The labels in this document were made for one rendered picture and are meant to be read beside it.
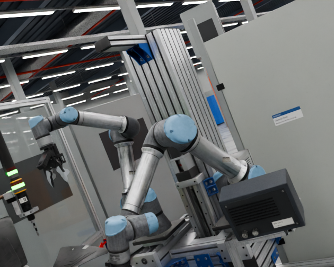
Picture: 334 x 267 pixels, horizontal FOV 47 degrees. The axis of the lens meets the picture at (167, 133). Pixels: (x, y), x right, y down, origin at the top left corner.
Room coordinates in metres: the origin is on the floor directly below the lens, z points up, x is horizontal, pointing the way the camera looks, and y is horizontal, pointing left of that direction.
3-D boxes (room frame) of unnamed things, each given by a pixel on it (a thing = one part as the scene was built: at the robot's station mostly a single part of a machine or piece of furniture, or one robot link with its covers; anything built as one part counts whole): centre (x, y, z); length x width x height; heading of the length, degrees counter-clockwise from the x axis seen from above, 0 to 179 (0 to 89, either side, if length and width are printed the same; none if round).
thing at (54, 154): (1.94, 0.58, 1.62); 0.09 x 0.08 x 0.12; 157
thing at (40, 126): (1.94, 0.58, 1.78); 0.09 x 0.08 x 0.11; 129
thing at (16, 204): (1.35, 0.57, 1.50); 0.09 x 0.07 x 0.10; 102
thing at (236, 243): (1.44, -0.17, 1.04); 0.24 x 0.03 x 0.03; 67
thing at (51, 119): (1.99, 0.50, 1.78); 0.11 x 0.11 x 0.08; 39
